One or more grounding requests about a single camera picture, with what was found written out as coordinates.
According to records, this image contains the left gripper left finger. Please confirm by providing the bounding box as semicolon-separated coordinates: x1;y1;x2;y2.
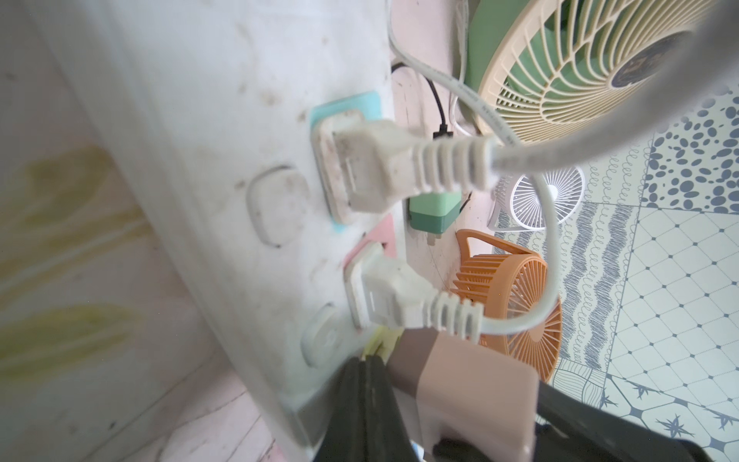
314;355;416;462

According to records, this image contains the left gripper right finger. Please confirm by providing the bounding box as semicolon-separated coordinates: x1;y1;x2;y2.
433;382;709;461

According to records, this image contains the pink usb adapter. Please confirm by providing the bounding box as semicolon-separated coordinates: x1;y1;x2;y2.
386;328;540;461

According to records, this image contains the white plug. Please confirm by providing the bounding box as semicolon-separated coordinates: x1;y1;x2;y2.
312;110;500;224
343;241;561;342

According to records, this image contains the green usb adapter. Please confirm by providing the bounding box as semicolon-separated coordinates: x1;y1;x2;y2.
407;192;462;246

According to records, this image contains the black usb plug cable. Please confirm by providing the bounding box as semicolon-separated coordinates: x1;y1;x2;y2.
390;60;455;140

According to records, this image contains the white power strip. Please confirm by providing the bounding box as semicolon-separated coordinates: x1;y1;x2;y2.
26;1;406;460

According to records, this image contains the orange handheld fan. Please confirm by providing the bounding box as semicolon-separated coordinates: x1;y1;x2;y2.
450;229;563;382

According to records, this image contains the small white fan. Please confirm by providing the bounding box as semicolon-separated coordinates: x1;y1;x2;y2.
489;166;587;233

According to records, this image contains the green base desk fan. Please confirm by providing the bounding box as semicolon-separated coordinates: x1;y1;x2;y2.
466;0;715;144

